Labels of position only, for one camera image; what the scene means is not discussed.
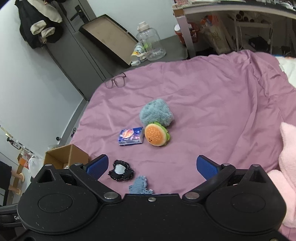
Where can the white plastic bag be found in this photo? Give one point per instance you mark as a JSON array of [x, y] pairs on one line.
[[35, 164]]

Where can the grey-blue fluffy plush ball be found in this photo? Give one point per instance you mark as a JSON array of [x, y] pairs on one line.
[[156, 111]]

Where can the white bottle on floor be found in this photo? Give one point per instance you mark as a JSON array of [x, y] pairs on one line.
[[138, 55]]

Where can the black lace scrunchie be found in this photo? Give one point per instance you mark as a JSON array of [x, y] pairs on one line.
[[121, 171]]

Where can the clear large water jug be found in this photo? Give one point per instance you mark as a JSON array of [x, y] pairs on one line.
[[148, 37]]

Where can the pink plush toy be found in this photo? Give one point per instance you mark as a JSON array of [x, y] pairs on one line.
[[284, 178]]

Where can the brown framed board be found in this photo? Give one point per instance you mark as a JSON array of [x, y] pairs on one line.
[[110, 37]]

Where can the blue tissue pack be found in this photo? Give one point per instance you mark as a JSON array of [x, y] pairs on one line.
[[131, 136]]

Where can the dark jacket hanging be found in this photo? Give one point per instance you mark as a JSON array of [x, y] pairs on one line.
[[40, 22]]

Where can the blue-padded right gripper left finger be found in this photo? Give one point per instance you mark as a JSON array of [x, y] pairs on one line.
[[87, 176]]

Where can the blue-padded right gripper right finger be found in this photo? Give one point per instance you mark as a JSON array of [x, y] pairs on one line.
[[217, 176]]

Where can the pink bed sheet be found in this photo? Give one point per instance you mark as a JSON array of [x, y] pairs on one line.
[[226, 107]]

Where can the hamburger plush toy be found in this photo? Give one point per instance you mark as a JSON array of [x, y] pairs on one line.
[[156, 134]]

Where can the blue knitted cloth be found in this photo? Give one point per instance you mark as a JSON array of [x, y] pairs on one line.
[[140, 186]]

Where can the cream pillow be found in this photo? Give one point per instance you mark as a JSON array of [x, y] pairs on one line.
[[288, 66]]

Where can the black-framed eyeglasses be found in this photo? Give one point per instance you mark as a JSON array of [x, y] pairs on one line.
[[118, 81]]

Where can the white desk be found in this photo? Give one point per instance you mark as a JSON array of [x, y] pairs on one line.
[[180, 12]]

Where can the cardboard box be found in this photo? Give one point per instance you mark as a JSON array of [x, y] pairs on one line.
[[66, 156]]

